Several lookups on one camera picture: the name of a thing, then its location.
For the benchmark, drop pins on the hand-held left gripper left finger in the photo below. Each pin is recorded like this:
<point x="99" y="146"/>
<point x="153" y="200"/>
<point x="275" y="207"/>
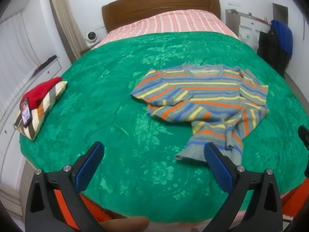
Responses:
<point x="88" y="166"/>

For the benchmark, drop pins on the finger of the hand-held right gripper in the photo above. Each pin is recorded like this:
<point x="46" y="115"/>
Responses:
<point x="304" y="135"/>

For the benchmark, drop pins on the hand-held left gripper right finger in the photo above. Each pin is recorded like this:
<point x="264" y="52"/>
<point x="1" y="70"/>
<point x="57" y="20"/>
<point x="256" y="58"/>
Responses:
<point x="219" y="168"/>

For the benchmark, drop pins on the striped knit sweater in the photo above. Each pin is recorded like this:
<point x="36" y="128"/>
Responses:
<point x="205" y="94"/>

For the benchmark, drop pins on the black hanging clothes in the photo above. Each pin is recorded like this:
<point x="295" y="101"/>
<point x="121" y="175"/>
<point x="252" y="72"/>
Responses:
<point x="271" y="50"/>

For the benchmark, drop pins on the brown rounded object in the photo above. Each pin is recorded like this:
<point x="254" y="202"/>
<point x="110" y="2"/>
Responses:
<point x="125" y="224"/>

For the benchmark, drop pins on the striped pillow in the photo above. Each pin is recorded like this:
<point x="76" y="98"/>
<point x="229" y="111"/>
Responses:
<point x="45" y="106"/>

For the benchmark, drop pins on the green patterned blanket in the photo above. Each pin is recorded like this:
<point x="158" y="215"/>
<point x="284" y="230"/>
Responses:
<point x="115" y="96"/>

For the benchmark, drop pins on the black smartphone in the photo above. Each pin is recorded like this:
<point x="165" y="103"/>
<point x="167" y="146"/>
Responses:
<point x="25" y="113"/>

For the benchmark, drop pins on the red knit cloth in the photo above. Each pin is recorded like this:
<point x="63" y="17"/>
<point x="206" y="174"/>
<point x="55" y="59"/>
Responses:
<point x="41" y="91"/>

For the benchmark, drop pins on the white bedside table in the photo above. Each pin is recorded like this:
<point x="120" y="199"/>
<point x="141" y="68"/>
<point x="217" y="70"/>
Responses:
<point x="52" y="69"/>

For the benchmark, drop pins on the black remote control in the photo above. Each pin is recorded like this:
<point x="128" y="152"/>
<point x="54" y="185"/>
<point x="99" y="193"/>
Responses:
<point x="44" y="64"/>

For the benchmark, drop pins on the white desk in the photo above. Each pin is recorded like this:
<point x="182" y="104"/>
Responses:
<point x="251" y="25"/>

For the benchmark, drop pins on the grey panel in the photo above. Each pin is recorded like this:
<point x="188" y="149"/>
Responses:
<point x="232" y="23"/>

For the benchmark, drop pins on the white sheer curtain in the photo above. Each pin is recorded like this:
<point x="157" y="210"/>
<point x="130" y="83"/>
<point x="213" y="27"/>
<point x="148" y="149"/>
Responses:
<point x="14" y="53"/>

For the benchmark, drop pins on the beige curtain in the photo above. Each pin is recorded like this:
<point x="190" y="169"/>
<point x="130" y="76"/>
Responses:
<point x="66" y="21"/>

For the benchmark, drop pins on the pink striped bed sheet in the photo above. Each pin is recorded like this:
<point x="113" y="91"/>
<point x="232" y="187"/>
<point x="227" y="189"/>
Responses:
<point x="169" y="21"/>

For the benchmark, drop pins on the brown wooden headboard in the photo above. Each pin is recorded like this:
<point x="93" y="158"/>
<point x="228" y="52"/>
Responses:
<point x="149" y="7"/>

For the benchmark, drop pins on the white round camera device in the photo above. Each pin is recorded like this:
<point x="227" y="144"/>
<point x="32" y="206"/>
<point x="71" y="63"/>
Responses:
<point x="91" y="37"/>

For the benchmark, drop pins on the white wall socket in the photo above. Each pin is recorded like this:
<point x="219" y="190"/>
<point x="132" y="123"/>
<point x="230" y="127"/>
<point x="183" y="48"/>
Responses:
<point x="234" y="3"/>

